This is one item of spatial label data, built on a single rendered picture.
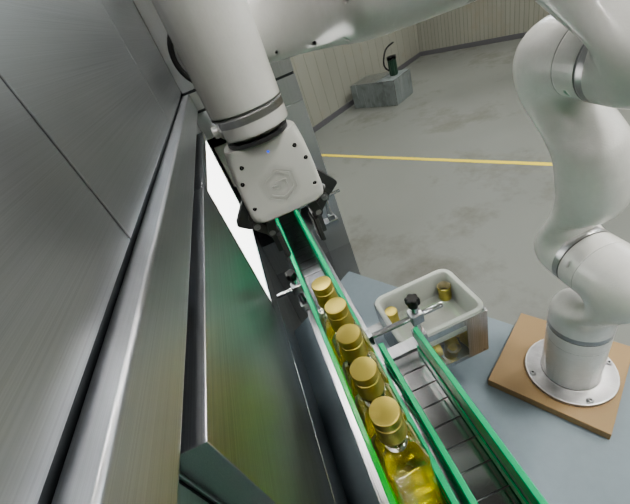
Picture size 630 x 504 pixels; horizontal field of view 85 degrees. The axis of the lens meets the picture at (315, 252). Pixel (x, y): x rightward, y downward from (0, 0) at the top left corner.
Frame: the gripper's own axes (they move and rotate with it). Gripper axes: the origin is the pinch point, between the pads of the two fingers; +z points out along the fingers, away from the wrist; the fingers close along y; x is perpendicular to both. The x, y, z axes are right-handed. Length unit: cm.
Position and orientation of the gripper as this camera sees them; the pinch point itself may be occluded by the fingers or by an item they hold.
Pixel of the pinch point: (300, 234)
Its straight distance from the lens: 49.5
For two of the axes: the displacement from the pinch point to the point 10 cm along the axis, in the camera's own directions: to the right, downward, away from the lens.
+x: -2.8, -5.1, 8.1
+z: 3.1, 7.5, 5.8
